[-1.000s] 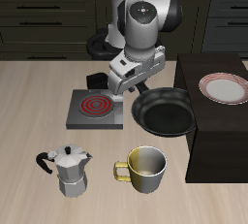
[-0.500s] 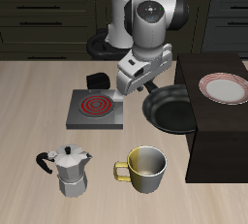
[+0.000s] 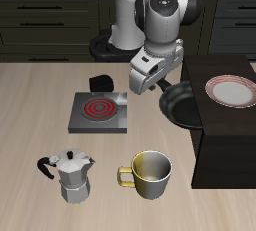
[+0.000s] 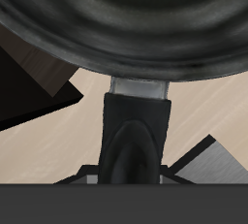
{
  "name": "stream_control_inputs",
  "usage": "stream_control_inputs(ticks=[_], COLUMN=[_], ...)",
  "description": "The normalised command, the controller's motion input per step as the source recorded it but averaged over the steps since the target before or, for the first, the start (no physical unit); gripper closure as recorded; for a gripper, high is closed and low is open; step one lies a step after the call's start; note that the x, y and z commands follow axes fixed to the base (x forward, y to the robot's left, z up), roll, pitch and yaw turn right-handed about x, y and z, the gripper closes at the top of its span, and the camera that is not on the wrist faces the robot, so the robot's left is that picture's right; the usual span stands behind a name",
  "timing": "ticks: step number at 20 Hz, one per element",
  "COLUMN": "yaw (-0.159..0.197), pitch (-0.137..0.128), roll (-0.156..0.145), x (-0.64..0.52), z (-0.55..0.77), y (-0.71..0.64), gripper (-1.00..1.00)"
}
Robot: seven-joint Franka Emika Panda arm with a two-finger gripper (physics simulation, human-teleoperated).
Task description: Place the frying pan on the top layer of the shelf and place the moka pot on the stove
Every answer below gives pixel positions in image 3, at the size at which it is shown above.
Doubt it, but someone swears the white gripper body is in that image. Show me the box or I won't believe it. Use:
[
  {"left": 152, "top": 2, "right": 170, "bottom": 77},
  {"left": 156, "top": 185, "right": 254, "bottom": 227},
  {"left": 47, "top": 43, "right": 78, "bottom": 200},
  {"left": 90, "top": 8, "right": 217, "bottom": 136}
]
[{"left": 128, "top": 39, "right": 185, "bottom": 96}]

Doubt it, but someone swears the black frying pan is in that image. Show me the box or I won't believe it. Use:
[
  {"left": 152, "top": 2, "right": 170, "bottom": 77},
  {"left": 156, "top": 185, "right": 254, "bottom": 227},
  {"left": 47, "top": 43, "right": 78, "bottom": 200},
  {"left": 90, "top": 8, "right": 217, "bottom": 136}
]
[{"left": 155, "top": 77, "right": 205, "bottom": 131}]

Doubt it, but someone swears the round black stove knob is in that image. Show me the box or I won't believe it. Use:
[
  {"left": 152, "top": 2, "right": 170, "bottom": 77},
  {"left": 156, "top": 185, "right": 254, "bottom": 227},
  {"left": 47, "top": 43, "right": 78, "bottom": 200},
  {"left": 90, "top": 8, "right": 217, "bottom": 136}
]
[{"left": 88, "top": 74, "right": 115, "bottom": 94}]

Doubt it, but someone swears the dark grey stove plate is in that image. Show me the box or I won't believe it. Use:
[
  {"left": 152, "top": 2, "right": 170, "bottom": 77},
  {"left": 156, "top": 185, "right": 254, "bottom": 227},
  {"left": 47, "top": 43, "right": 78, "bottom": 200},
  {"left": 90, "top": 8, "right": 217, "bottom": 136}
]
[{"left": 67, "top": 91, "right": 129, "bottom": 135}]

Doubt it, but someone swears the dark wooden shelf cabinet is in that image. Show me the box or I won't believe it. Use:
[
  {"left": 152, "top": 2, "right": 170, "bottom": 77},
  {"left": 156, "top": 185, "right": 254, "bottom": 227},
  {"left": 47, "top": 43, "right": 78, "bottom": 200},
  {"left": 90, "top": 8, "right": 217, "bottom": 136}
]
[{"left": 179, "top": 54, "right": 256, "bottom": 190}]

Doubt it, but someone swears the silver moka pot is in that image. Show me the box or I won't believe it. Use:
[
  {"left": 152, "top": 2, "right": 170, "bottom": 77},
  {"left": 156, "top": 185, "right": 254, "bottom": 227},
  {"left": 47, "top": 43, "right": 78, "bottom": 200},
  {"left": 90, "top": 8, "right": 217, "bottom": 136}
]
[{"left": 36, "top": 148, "right": 97, "bottom": 205}]

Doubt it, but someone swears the white plate with red rim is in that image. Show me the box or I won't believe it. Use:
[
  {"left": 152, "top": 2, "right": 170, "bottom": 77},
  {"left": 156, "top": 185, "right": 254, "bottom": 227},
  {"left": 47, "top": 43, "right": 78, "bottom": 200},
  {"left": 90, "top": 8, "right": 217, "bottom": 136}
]
[{"left": 204, "top": 74, "right": 256, "bottom": 110}]

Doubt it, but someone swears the yellow and silver mug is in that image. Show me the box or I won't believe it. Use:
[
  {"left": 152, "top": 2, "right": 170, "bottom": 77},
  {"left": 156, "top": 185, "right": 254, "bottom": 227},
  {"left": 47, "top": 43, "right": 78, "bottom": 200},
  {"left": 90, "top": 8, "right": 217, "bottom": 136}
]
[{"left": 116, "top": 150, "right": 174, "bottom": 201}]

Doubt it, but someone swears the dark grey kitchen cupboard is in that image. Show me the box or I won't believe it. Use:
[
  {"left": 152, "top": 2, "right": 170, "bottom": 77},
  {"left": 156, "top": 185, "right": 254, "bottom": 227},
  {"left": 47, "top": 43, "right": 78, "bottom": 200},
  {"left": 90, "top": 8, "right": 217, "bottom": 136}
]
[{"left": 207, "top": 0, "right": 256, "bottom": 56}]

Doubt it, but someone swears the dark olive kitchen cupboard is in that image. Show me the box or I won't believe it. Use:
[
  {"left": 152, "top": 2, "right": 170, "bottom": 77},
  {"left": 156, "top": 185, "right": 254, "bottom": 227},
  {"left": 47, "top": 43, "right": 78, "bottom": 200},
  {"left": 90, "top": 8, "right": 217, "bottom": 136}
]
[{"left": 0, "top": 0, "right": 118, "bottom": 64}]

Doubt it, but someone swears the flat black base plate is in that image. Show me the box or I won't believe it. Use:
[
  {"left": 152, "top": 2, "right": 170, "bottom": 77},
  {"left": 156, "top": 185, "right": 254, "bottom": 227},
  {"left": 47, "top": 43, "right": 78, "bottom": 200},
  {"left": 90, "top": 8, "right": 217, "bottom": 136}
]
[{"left": 88, "top": 29, "right": 148, "bottom": 64}]

